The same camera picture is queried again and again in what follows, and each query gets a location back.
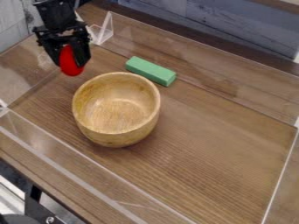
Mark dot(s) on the wooden bowl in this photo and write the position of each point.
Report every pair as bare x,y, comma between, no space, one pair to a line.
116,108

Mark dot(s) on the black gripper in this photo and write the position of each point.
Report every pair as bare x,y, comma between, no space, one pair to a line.
62,29

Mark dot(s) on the clear acrylic stand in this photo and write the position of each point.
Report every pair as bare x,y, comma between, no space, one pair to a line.
102,33

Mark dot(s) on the red plush fruit green stem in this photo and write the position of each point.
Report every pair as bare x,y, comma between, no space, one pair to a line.
68,65

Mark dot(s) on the green rectangular block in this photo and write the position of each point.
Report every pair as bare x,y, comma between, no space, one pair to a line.
154,72

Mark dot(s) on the black table leg frame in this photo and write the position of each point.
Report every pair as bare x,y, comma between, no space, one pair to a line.
35,210

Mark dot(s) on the clear acrylic tray wall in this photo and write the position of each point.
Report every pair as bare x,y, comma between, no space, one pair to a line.
96,194

